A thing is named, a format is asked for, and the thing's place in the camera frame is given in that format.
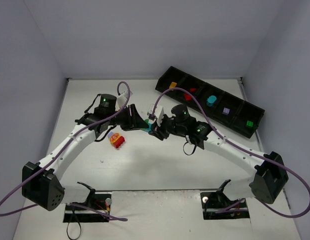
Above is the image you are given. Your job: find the teal oval flower brick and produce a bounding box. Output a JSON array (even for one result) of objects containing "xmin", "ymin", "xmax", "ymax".
[{"xmin": 206, "ymin": 95, "xmax": 217, "ymax": 107}]

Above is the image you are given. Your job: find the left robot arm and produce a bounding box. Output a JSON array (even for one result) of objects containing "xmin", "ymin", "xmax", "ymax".
[{"xmin": 21, "ymin": 90, "xmax": 148, "ymax": 211}]

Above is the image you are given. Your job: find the yellow printed brick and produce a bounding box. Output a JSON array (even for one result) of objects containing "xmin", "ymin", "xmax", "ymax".
[{"xmin": 169, "ymin": 81, "xmax": 177, "ymax": 89}]

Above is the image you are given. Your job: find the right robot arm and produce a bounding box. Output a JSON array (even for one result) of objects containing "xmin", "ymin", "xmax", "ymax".
[{"xmin": 147, "ymin": 104, "xmax": 288, "ymax": 204}]

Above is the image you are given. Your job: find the lilac square brick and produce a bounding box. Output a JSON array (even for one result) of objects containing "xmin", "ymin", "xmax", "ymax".
[{"xmin": 222, "ymin": 107, "xmax": 231, "ymax": 116}]

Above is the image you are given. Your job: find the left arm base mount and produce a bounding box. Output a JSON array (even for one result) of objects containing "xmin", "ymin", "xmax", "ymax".
[{"xmin": 62, "ymin": 182, "xmax": 112, "ymax": 223}]

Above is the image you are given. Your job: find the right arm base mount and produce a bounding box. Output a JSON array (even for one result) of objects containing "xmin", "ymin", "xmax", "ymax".
[{"xmin": 200, "ymin": 179, "xmax": 250, "ymax": 220}]

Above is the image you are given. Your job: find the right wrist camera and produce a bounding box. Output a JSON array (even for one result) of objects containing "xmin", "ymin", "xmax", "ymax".
[{"xmin": 147, "ymin": 104, "xmax": 164, "ymax": 127}]

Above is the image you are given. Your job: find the red arch brick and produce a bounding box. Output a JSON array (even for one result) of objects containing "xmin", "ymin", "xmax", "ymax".
[{"xmin": 184, "ymin": 93, "xmax": 192, "ymax": 101}]

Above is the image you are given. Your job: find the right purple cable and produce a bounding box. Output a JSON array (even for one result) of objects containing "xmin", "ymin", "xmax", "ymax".
[{"xmin": 149, "ymin": 87, "xmax": 310, "ymax": 218}]

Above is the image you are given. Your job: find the lilac yellow red brick stack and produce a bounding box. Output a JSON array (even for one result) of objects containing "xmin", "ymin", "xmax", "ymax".
[{"xmin": 107, "ymin": 131, "xmax": 125, "ymax": 149}]

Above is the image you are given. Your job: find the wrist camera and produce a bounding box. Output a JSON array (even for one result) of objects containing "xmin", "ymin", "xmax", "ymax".
[
  {"xmin": 116, "ymin": 90, "xmax": 133, "ymax": 108},
  {"xmin": 147, "ymin": 104, "xmax": 164, "ymax": 127}
]

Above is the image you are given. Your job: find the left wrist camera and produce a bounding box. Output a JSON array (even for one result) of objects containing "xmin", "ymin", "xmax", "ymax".
[{"xmin": 116, "ymin": 90, "xmax": 133, "ymax": 108}]

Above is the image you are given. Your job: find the green square brick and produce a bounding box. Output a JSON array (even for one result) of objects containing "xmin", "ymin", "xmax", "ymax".
[{"xmin": 245, "ymin": 120, "xmax": 254, "ymax": 128}]

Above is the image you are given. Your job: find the black compartment tray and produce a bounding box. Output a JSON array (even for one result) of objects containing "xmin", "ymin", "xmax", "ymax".
[{"xmin": 155, "ymin": 66, "xmax": 265, "ymax": 138}]

